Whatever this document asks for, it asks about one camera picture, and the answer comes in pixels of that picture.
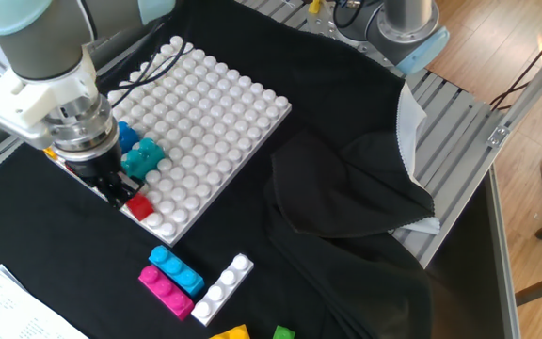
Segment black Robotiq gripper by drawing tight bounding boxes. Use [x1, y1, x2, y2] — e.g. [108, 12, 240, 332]
[66, 143, 144, 209]

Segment white fabric sheet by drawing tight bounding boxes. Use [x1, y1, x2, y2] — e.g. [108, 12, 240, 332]
[391, 82, 441, 236]

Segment dark blue four-stud block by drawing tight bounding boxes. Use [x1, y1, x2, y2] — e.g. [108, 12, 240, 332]
[117, 121, 140, 155]

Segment yellow two-stud block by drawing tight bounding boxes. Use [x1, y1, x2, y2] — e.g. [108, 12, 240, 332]
[208, 323, 251, 339]

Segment white four-stud block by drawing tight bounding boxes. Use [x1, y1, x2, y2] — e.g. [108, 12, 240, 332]
[190, 252, 255, 327]

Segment thin black floor cable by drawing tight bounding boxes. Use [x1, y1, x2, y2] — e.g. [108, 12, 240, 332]
[489, 13, 542, 112]

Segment white paper sheets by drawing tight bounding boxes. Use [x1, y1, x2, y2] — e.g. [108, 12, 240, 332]
[0, 263, 88, 339]

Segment light blue three-stud block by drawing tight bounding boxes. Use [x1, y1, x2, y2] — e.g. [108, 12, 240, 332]
[148, 244, 206, 299]

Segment white studded baseplate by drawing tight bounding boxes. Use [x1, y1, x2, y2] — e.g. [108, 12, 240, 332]
[47, 35, 294, 247]

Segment magenta three-stud block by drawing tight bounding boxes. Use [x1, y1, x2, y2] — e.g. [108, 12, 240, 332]
[137, 264, 196, 321]

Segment red single-stud block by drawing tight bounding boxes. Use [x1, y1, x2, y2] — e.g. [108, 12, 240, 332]
[124, 192, 155, 222]

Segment large black cloth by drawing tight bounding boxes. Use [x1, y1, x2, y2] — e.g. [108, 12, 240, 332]
[0, 0, 435, 339]

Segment aluminium frame strut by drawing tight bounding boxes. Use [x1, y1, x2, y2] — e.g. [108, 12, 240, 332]
[486, 27, 542, 150]

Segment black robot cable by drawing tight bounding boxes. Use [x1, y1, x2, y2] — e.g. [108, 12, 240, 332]
[77, 0, 188, 109]

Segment small black cloth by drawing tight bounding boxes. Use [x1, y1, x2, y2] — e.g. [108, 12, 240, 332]
[263, 126, 437, 339]

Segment teal four-stud block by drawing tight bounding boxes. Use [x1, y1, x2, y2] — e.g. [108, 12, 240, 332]
[120, 137, 167, 182]

